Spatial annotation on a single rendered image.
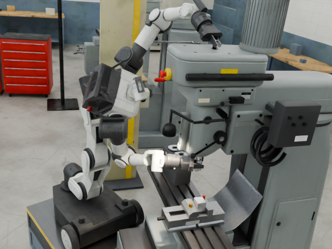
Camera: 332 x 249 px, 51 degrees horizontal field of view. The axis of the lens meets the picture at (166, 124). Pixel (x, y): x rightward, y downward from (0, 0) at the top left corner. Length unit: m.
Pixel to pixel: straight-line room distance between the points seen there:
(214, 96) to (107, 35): 1.86
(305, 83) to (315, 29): 5.73
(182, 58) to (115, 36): 1.85
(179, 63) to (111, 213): 1.38
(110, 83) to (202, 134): 0.57
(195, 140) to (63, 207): 1.29
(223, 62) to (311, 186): 0.99
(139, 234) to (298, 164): 1.04
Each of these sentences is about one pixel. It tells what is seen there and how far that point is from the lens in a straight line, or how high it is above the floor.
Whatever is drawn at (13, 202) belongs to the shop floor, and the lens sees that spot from 3.84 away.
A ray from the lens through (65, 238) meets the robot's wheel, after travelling 2.62.
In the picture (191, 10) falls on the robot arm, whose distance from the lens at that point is 1.86.
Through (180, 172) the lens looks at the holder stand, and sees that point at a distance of 2.33.
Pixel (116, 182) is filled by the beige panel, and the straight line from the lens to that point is 3.97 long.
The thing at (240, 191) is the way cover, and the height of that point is 1.00.
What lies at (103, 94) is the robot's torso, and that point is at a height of 1.59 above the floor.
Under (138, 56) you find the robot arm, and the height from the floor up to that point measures 1.76.
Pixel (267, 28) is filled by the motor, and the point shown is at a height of 2.01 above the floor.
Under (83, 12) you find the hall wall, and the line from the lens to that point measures 10.68.
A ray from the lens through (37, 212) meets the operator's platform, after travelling 3.00.
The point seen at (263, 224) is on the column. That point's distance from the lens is 2.25.
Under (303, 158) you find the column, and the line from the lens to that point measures 2.11.
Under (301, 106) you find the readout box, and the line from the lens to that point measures 1.68.
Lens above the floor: 2.23
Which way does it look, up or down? 24 degrees down
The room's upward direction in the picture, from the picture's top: 5 degrees clockwise
